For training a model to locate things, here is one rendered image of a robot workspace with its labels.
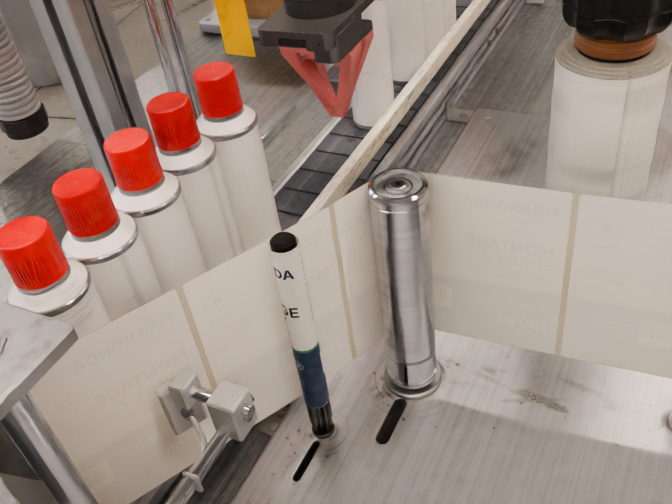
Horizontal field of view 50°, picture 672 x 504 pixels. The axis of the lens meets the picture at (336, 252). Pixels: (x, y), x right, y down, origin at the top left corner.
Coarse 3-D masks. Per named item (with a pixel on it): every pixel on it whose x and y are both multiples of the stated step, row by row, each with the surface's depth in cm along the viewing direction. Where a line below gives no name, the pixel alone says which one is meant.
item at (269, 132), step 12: (336, 72) 83; (300, 96) 77; (312, 96) 79; (288, 108) 76; (300, 108) 77; (276, 120) 74; (288, 120) 75; (264, 132) 72; (276, 132) 74; (264, 144) 72
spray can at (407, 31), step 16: (400, 0) 86; (416, 0) 87; (400, 16) 87; (416, 16) 88; (400, 32) 89; (416, 32) 89; (400, 48) 90; (416, 48) 90; (400, 64) 92; (416, 64) 92; (400, 80) 93
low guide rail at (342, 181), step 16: (480, 0) 102; (464, 16) 99; (448, 32) 96; (464, 32) 98; (448, 48) 94; (432, 64) 90; (416, 80) 87; (400, 96) 84; (416, 96) 87; (400, 112) 83; (384, 128) 80; (368, 144) 77; (352, 160) 75; (368, 160) 78; (336, 176) 73; (352, 176) 75; (336, 192) 72; (320, 208) 70
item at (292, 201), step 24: (456, 0) 112; (480, 24) 105; (456, 48) 100; (408, 120) 87; (336, 144) 84; (384, 144) 83; (312, 168) 81; (336, 168) 81; (288, 192) 78; (312, 192) 78; (288, 216) 75
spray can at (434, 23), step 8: (424, 0) 91; (432, 0) 91; (440, 0) 92; (424, 8) 92; (432, 8) 92; (440, 8) 93; (432, 16) 93; (440, 16) 93; (432, 24) 93; (440, 24) 94; (432, 32) 94; (440, 32) 95; (432, 40) 95; (440, 40) 95; (432, 48) 96
